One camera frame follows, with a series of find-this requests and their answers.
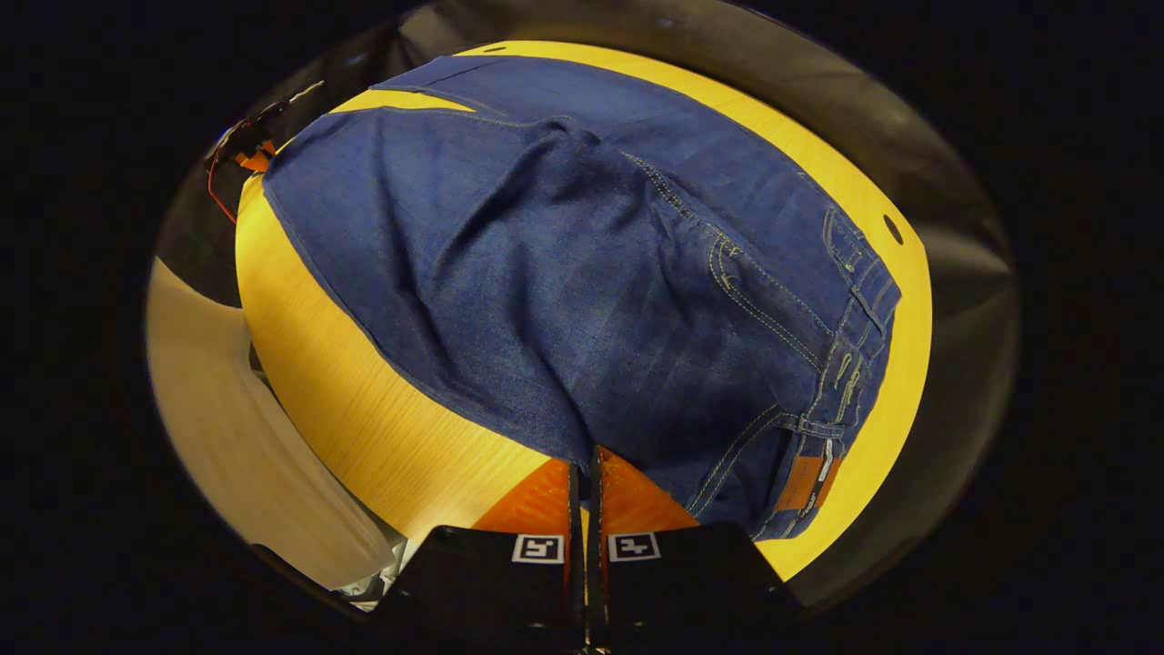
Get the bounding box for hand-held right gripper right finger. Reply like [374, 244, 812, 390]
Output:
[589, 446, 803, 649]

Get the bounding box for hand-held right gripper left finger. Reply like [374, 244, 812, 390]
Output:
[377, 458, 585, 649]

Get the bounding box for blue denim jeans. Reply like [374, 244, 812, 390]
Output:
[262, 55, 903, 542]

